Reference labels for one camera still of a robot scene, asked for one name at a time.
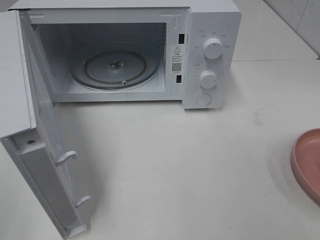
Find round white door release button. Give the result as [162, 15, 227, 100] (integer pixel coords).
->
[196, 93, 212, 106]

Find white microwave knob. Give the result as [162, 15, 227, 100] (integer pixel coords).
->
[199, 70, 218, 89]
[203, 36, 224, 60]

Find white microwave door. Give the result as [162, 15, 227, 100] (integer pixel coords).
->
[0, 10, 90, 240]

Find pink round plate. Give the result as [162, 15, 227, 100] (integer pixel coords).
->
[291, 128, 320, 204]

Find white warning label sticker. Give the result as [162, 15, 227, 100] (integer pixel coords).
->
[169, 44, 186, 74]

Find glass microwave turntable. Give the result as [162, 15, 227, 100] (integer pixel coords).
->
[70, 50, 160, 90]

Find white microwave oven body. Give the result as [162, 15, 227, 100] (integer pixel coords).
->
[5, 0, 242, 109]

